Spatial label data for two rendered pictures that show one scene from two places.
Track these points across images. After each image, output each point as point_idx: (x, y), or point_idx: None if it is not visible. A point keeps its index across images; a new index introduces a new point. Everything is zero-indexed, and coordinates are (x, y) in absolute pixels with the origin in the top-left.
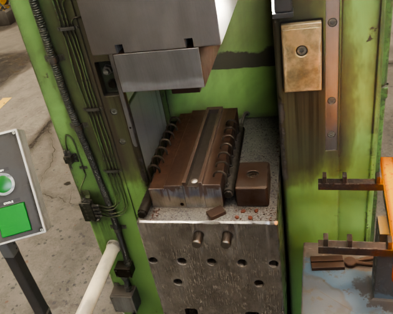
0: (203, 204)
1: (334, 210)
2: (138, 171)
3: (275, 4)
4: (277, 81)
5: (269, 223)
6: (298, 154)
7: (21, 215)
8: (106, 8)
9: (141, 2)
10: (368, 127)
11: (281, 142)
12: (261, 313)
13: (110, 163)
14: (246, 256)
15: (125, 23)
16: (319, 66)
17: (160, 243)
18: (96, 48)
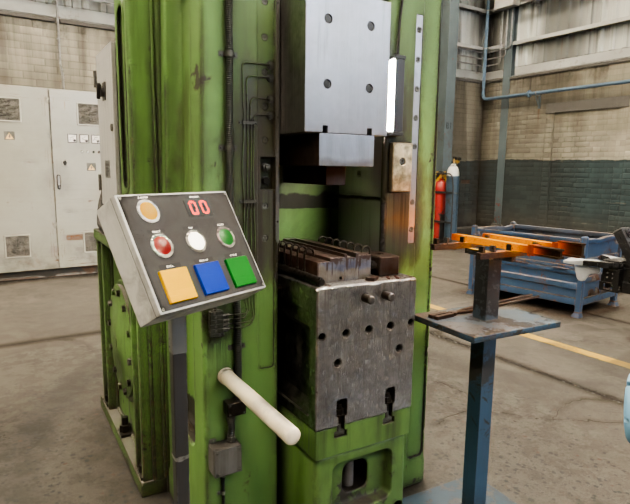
0: (356, 276)
1: None
2: (271, 271)
3: (394, 125)
4: (383, 185)
5: (411, 279)
6: (392, 246)
7: (247, 266)
8: (323, 96)
9: (346, 97)
10: (429, 224)
11: (382, 236)
12: (396, 386)
13: None
14: (394, 317)
15: (333, 110)
16: (410, 173)
17: (332, 314)
18: (309, 126)
